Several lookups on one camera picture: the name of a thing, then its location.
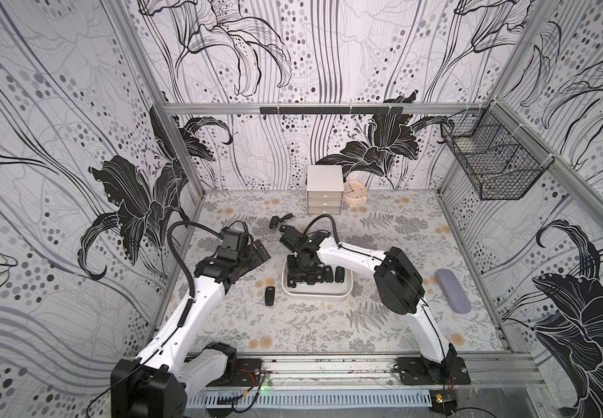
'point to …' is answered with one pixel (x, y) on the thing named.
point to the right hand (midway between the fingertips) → (296, 269)
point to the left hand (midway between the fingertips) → (258, 261)
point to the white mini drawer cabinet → (325, 188)
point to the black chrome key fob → (287, 216)
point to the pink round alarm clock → (355, 192)
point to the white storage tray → (318, 290)
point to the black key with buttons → (328, 274)
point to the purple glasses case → (452, 291)
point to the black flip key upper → (274, 221)
